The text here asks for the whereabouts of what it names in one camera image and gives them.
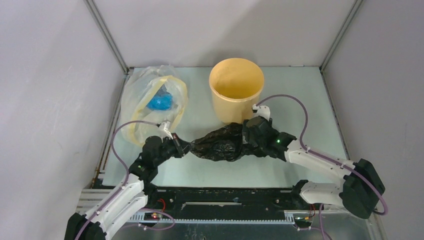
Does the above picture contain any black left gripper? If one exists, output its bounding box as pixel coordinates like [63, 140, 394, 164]
[154, 132, 195, 167]

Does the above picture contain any black trash bag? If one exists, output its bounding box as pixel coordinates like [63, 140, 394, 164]
[190, 122, 254, 162]

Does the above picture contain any clear plastic bag yellow rim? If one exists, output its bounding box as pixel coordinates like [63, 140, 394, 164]
[119, 65, 189, 147]

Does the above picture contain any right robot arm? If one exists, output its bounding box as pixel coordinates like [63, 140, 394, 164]
[242, 116, 386, 219]

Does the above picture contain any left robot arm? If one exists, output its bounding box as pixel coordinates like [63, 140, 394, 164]
[64, 133, 193, 240]

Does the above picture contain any blue trash bag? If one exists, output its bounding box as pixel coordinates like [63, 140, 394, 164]
[146, 85, 173, 111]

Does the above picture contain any cream yellow trash bin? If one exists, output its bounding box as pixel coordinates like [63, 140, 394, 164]
[208, 58, 265, 124]

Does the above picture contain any left circuit board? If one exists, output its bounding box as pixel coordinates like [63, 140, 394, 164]
[143, 212, 163, 221]

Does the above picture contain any circuit board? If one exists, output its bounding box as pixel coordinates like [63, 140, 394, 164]
[143, 212, 163, 221]
[294, 216, 314, 231]

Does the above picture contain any right circuit board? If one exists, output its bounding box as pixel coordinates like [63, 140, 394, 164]
[294, 216, 314, 231]

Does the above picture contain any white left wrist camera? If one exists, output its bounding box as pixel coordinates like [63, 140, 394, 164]
[158, 120, 173, 140]

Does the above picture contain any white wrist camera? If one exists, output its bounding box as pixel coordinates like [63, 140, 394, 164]
[252, 104, 271, 121]
[158, 120, 173, 140]

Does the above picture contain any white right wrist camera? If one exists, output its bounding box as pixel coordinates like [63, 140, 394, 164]
[252, 104, 271, 121]

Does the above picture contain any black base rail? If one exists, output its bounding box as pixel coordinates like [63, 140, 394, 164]
[146, 185, 320, 223]

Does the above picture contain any right aluminium frame post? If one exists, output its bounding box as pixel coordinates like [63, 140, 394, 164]
[319, 0, 364, 73]

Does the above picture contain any aluminium frame post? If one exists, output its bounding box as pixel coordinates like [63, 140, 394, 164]
[319, 0, 364, 73]
[84, 0, 130, 74]

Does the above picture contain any left aluminium frame post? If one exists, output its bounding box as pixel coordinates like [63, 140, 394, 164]
[84, 0, 130, 74]

